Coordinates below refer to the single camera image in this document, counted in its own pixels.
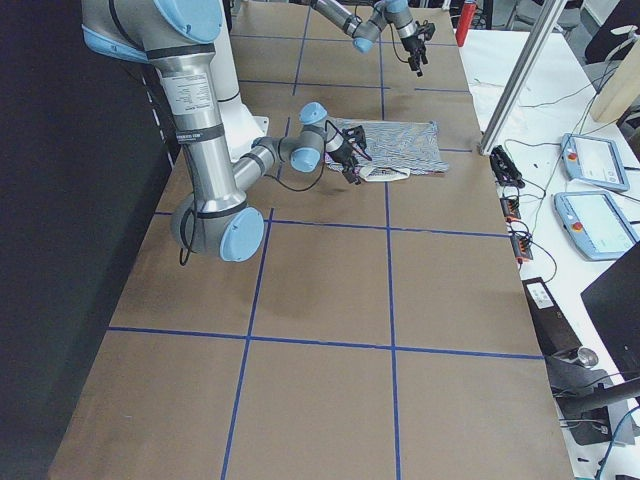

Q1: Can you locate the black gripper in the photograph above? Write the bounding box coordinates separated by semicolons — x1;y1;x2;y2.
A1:
403;35;428;77
332;147;361;185

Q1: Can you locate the blue white striped polo shirt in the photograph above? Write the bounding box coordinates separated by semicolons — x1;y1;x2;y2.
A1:
331;117;449;175

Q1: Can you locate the black monitor arm base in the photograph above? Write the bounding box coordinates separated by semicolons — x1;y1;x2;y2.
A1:
545;356;639;446

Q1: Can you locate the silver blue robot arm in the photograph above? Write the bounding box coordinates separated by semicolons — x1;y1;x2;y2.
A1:
81;1;355;264
295;0;436;77

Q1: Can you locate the red cylinder tube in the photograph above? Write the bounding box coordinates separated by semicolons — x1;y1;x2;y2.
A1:
455;0;477;47

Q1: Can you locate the far grey orange USB hub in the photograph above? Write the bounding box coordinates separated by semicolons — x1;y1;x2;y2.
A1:
499;197;522;224

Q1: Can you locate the grey orange usb hub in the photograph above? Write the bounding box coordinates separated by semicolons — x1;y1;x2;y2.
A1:
499;197;522;224
510;230;533;264

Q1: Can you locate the near grey orange USB hub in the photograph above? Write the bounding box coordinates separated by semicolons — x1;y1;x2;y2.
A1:
510;230;533;264

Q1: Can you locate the upper blue teach pendant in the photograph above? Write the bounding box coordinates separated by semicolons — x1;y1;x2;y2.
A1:
561;133;630;192

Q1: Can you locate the blue teach pendant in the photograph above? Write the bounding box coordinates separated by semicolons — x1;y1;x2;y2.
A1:
553;190;639;261
561;133;630;192

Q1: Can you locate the beige wooden board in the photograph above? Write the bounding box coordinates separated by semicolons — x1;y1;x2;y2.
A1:
591;25;639;123

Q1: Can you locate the lower blue teach pendant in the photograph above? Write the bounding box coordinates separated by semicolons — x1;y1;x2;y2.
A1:
553;190;639;261

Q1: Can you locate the black box with white label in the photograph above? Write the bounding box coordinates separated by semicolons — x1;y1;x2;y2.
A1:
522;277;582;356

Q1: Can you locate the black monitor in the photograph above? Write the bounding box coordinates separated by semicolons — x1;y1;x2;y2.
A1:
581;244;640;380

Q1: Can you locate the silver round knob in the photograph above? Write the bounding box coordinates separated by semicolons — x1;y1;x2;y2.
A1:
576;346;599;369

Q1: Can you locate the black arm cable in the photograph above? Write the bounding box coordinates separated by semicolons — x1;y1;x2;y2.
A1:
352;0;414;65
178;119;374;266

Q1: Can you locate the aluminium frame post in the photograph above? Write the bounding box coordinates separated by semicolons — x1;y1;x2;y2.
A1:
478;0;566;156

